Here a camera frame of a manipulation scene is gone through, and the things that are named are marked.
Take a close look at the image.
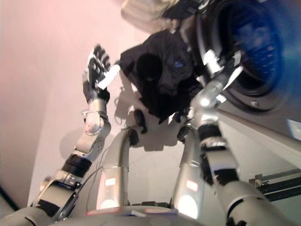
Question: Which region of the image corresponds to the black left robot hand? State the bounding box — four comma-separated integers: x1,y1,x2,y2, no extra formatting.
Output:
81,44,121,104

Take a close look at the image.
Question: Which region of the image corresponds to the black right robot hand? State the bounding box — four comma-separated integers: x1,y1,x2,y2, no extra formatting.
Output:
202,49,245,88

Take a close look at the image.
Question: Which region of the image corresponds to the dark grey washing machine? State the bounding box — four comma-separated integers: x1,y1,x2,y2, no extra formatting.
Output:
182,0,301,148

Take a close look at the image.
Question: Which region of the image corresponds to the black clothes pile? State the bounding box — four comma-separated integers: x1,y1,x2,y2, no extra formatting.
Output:
118,30,201,125

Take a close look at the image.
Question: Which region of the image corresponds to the white machine base plinth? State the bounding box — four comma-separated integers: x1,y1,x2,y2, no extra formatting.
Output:
215,109,301,193

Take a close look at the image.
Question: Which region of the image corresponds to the black left robot foot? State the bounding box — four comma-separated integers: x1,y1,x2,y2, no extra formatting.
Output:
128,109,148,146

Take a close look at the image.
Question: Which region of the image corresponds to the black robot foot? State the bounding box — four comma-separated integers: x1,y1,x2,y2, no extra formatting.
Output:
176,107,196,143
128,109,148,146

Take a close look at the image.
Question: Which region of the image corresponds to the black right robot foot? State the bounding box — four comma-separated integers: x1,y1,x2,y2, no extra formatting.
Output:
176,107,196,143

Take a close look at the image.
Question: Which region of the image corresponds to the blue-edged washer instruction sticker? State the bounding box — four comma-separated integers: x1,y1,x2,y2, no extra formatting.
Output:
286,118,301,140

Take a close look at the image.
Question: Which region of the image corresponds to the silver left robot leg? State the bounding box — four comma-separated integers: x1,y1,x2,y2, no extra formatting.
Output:
96,127,140,210

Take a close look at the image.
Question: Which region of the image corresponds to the silver robot leg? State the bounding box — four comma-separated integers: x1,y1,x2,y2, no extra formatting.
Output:
96,127,140,210
174,126,209,214

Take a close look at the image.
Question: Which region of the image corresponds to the silver right robot leg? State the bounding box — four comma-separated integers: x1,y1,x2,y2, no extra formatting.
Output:
174,126,209,214

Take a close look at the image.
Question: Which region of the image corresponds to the grey robot torso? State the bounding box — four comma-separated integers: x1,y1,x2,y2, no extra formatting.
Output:
0,204,238,226

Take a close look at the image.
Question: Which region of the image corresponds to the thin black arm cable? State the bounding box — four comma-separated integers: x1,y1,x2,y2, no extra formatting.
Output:
74,150,107,193

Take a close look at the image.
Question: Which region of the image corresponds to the black metal frame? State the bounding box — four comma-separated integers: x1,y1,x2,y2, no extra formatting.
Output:
248,169,301,202

